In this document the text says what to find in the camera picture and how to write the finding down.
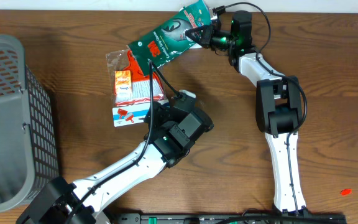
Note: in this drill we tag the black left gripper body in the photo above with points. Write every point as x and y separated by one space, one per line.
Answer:
153 115

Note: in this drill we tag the small red floor marker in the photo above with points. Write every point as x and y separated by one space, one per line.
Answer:
346 192

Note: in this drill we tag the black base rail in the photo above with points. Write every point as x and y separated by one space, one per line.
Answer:
249 216

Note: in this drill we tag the grey plastic basket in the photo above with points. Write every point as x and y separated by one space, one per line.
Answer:
28 153

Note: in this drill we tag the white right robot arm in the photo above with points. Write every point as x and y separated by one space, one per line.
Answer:
281 105

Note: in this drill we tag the green packaged item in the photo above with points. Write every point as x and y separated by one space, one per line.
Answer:
168 41

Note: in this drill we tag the red packaged item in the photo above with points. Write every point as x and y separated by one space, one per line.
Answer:
131 89

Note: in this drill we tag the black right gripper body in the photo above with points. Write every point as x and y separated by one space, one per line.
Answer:
210 34

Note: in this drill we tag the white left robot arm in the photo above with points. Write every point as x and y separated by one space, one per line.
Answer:
172 132

